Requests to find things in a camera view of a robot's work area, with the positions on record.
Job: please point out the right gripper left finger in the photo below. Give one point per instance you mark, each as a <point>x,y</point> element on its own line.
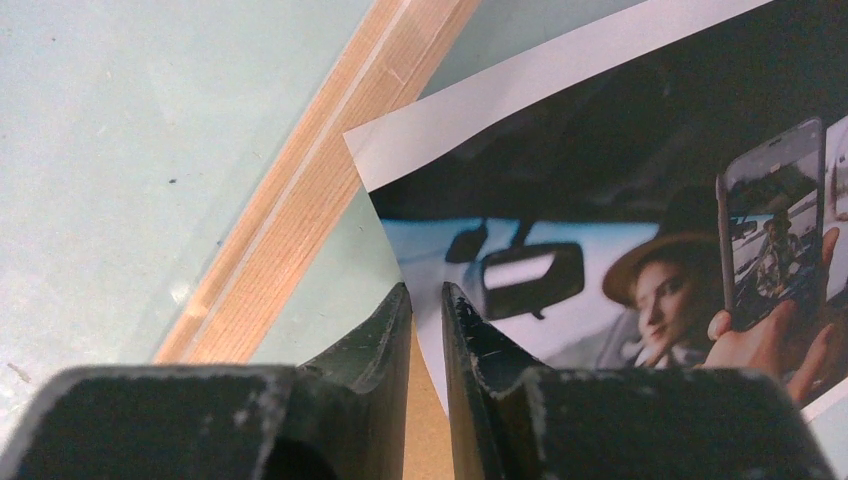
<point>340,415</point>

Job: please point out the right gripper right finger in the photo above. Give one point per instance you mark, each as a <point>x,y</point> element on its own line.
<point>514,417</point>

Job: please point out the brown backing board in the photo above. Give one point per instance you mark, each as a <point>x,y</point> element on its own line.
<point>427,448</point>

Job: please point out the printed photo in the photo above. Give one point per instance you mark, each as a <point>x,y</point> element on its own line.
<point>581,194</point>

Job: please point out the wooden picture frame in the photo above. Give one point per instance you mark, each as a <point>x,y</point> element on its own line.
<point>389,59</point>

